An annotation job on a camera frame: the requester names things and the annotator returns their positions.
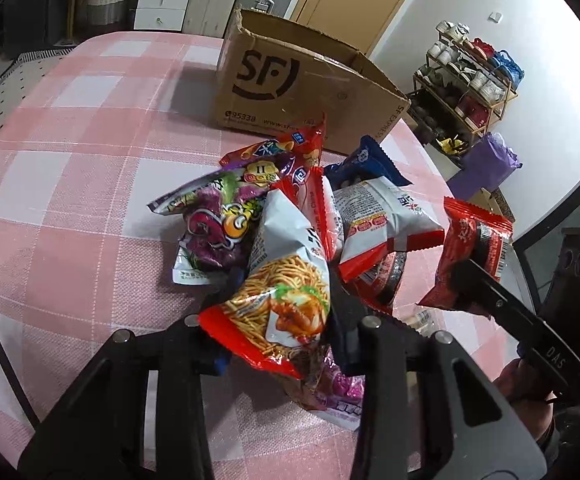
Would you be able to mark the blue snack packet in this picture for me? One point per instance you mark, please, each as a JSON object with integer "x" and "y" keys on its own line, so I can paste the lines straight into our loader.
{"x": 367, "y": 162}

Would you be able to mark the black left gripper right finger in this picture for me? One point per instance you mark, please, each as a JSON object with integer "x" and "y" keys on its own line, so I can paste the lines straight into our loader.
{"x": 428, "y": 410}

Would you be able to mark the dark red snack packet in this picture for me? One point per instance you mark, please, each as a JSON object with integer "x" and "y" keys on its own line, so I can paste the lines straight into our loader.
{"x": 476, "y": 234}

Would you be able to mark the purple grape candy bag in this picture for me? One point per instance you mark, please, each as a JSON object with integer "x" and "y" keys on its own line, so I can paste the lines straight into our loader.
{"x": 220, "y": 213}

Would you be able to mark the red white striped snack bag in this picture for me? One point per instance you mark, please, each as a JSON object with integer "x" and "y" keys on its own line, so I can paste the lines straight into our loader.
{"x": 314, "y": 197}

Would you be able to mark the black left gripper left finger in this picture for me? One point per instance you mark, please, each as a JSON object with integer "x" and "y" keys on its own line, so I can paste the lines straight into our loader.
{"x": 135, "y": 411}

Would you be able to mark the brown SF cardboard box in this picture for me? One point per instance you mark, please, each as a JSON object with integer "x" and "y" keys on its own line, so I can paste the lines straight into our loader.
{"x": 276, "y": 76}

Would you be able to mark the noodle snack bag red white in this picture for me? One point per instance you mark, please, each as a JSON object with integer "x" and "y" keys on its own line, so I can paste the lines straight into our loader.
{"x": 276, "y": 317}

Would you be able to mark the purple plastic bag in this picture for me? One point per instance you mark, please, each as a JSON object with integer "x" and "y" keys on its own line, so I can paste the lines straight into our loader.
{"x": 487, "y": 165}

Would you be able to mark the person's right hand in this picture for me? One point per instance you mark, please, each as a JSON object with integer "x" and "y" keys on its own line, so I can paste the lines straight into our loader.
{"x": 517, "y": 383}

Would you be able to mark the red orange chips bag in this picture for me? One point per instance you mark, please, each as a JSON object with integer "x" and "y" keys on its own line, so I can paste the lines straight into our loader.
{"x": 304, "y": 145}

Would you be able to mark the wooden shoe rack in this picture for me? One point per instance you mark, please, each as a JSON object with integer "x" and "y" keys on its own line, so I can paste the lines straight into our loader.
{"x": 462, "y": 88}

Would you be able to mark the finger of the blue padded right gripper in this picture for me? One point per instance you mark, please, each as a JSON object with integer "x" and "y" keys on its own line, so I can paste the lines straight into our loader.
{"x": 478, "y": 292}

